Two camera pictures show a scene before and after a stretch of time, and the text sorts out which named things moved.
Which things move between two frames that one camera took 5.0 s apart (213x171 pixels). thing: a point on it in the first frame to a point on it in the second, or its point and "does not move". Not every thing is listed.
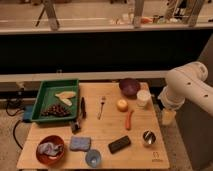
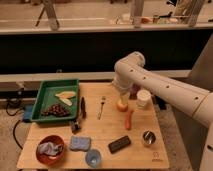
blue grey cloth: (50, 149) does not move
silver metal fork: (102, 102) does not move
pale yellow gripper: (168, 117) to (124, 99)
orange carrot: (128, 122) does not move
